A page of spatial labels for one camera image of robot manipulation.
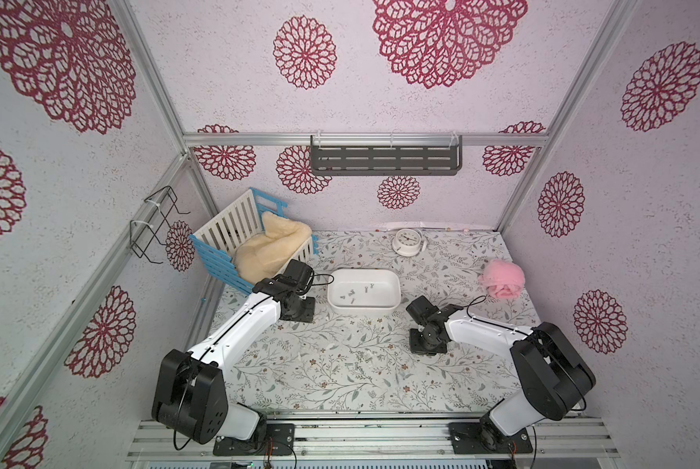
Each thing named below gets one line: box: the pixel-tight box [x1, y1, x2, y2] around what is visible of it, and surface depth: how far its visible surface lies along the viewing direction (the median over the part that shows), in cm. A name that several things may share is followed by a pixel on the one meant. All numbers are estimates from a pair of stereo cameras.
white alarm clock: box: [391, 227, 427, 257], surface depth 115 cm
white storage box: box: [326, 267, 402, 310], surface depth 105 cm
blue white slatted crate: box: [188, 187, 320, 297], surface depth 106 cm
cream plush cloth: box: [232, 211, 312, 283], surface depth 108 cm
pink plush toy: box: [478, 259, 525, 300], surface depth 99 cm
